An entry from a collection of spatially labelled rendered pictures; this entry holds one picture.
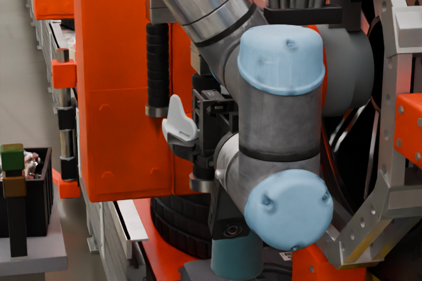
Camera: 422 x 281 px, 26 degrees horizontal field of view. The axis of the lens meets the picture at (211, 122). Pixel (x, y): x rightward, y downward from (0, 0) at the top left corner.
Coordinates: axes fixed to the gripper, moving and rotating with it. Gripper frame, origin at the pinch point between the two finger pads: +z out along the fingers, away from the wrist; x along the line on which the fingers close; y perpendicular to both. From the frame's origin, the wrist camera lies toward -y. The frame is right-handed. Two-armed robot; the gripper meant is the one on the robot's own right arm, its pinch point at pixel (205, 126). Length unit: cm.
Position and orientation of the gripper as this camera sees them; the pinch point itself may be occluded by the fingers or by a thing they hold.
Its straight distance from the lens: 113.7
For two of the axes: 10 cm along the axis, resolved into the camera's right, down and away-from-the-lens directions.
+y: 0.0, -9.6, -2.9
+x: -9.7, 0.6, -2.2
